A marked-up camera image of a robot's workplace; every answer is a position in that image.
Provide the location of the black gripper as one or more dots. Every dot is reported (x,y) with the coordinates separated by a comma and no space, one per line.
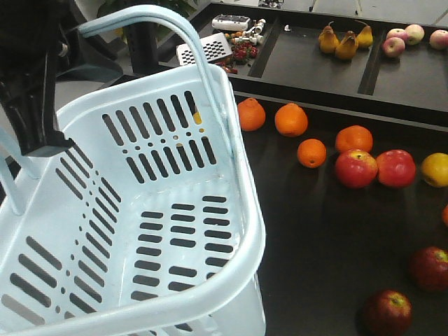
(40,43)

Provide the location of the light blue plastic basket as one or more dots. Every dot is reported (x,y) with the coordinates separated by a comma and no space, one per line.
(150,224)

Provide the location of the orange fruit large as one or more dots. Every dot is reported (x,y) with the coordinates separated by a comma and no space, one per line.
(291,120)

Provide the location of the small orange fruit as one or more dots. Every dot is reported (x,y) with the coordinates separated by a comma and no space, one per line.
(311,153)

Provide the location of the black wooden produce display stand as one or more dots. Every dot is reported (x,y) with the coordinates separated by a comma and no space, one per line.
(353,236)

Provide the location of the red yellow apple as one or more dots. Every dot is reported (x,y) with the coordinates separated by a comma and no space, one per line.
(356,168)

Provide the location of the red apple beside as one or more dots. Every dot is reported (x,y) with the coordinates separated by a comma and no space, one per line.
(396,168)

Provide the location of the red apple lower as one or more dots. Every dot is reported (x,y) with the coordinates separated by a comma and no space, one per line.
(387,312)

